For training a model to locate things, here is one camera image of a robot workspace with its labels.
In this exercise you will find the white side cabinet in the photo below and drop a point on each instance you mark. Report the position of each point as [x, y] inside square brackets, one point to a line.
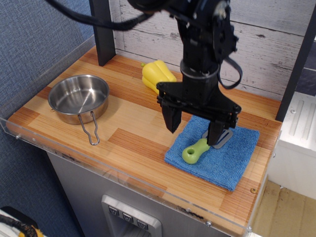
[293, 164]

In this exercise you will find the stainless steel pot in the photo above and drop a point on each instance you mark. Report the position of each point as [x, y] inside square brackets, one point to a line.
[81, 99]

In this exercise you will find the blue folded cloth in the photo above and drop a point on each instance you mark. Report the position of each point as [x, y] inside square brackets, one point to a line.
[223, 167]

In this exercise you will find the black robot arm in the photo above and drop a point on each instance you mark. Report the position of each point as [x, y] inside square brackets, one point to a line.
[208, 40]

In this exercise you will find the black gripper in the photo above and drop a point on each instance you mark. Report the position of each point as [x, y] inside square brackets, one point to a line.
[199, 96]

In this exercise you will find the clear acrylic table guard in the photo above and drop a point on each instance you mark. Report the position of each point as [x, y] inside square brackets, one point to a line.
[134, 142]

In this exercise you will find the yellow toy bell pepper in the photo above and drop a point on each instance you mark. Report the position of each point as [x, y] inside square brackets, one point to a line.
[154, 73]

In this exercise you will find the green handled grey spatula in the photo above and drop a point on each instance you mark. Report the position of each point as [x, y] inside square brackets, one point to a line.
[192, 153]

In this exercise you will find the grey toy fridge cabinet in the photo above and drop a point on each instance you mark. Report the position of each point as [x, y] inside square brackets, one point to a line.
[106, 207]

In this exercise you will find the black right upright post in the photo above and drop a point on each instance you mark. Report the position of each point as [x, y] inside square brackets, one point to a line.
[298, 67]

